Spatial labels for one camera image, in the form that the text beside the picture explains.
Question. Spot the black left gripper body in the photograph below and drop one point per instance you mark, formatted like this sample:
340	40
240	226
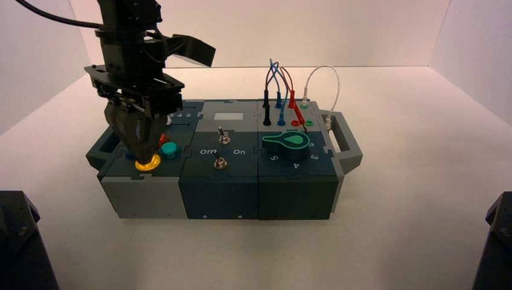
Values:
140	90

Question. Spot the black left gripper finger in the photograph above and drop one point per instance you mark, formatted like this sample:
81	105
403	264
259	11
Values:
151	134
122	128

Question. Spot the yellow push button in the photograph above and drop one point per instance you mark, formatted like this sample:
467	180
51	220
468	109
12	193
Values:
149	165

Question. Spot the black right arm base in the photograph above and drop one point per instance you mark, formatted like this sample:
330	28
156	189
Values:
496	248

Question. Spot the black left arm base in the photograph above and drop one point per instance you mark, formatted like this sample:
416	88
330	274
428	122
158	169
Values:
20	248

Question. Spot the red push button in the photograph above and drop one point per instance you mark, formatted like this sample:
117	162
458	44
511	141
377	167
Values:
163	139

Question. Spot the green push button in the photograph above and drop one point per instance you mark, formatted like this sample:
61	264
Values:
170	149

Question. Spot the blue push button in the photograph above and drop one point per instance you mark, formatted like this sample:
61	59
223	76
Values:
129	155

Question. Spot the grey display window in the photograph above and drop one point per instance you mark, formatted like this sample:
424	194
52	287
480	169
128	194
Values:
229	116

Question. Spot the modular grey teal control box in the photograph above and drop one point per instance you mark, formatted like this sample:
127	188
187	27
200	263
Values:
224	188

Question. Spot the teal rotary selector knob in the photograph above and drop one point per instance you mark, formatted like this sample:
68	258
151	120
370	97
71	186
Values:
290	146

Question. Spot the red banana socket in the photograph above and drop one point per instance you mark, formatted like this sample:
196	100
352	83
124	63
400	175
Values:
296	123

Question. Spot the green banana socket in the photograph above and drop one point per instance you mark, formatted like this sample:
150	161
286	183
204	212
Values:
309	123

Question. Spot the metal toggle switch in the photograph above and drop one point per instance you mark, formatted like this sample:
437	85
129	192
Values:
219	162
223	136

